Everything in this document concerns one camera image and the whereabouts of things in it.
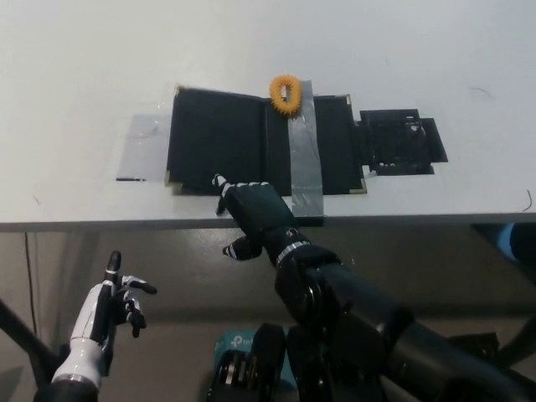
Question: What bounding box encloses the black table leg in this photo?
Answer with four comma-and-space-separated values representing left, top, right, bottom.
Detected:
0, 296, 64, 389
497, 320, 536, 366

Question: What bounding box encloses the thin black cable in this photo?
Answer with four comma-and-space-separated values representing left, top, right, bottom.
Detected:
23, 231, 38, 330

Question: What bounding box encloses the clear plastic sheet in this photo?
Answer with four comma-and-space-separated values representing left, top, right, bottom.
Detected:
114, 113, 173, 183

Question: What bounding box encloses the grey duct tape strip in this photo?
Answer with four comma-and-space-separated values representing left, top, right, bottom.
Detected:
286, 78, 327, 228

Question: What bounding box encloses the black tape patch on desk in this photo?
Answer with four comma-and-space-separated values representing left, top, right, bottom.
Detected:
354, 108, 450, 175

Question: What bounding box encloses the black USC diary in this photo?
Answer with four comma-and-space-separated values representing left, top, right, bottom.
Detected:
163, 84, 369, 198

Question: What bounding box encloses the orange spiky ring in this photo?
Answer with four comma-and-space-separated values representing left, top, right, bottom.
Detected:
268, 74, 303, 119

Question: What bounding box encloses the teal TP-Link box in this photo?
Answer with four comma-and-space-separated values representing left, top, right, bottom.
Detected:
213, 327, 295, 383

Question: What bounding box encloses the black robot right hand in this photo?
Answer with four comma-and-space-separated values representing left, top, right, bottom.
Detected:
211, 173, 312, 263

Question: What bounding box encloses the blue object under desk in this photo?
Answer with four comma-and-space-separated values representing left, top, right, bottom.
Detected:
497, 222, 536, 264

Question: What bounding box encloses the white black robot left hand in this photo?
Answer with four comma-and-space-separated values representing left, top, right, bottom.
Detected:
69, 250, 158, 351

